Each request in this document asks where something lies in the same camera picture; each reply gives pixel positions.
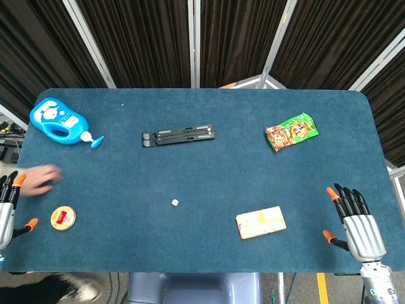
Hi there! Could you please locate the white metal frame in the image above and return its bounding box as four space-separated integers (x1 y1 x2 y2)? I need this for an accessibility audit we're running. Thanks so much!
386 165 405 197

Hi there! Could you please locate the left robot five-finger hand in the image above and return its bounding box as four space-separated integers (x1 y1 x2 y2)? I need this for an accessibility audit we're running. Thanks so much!
0 170 39 251

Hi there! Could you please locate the white shoe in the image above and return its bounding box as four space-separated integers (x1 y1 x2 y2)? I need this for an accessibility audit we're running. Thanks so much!
59 274 101 303

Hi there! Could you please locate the blue felt table cover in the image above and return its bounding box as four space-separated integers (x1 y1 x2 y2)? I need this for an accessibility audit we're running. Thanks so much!
0 87 401 275

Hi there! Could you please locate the white metal table leg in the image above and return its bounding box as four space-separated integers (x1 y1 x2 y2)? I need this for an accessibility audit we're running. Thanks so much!
277 272 286 304

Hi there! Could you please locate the yellow white cracker packet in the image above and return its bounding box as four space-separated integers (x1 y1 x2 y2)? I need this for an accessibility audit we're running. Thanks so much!
235 205 287 240

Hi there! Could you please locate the dark curtain screen panel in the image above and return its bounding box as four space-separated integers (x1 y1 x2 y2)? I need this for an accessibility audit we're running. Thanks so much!
262 0 405 91
349 28 405 168
193 0 297 89
63 0 196 89
0 0 116 126

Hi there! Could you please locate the green orange snack bag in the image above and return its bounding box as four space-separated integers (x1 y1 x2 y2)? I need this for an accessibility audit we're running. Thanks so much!
264 112 320 153

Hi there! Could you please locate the black power strip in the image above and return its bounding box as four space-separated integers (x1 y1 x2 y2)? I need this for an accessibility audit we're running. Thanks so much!
0 139 22 164

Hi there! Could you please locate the black trouser leg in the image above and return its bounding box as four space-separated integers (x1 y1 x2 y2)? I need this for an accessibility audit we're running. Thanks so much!
0 274 75 304

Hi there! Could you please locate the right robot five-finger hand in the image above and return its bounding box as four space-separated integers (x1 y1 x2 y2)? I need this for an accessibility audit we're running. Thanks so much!
322 182 387 263

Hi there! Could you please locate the bare human hand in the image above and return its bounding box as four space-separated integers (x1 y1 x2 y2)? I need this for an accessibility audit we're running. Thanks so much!
21 164 65 198

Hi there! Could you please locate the black folding laptop stand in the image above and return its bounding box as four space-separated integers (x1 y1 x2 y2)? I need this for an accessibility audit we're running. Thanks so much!
141 124 217 148

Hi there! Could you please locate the black cable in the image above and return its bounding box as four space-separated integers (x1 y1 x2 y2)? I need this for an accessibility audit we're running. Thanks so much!
108 272 122 304

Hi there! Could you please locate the round yellow red tin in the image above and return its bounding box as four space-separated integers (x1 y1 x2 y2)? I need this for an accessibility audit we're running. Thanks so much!
50 205 77 231

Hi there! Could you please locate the lavender robot torso base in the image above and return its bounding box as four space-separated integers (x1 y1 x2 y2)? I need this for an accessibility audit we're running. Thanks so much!
126 271 264 304

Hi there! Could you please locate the blue pump detergent bottle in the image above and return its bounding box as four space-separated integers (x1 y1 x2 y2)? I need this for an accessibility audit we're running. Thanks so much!
29 96 105 149

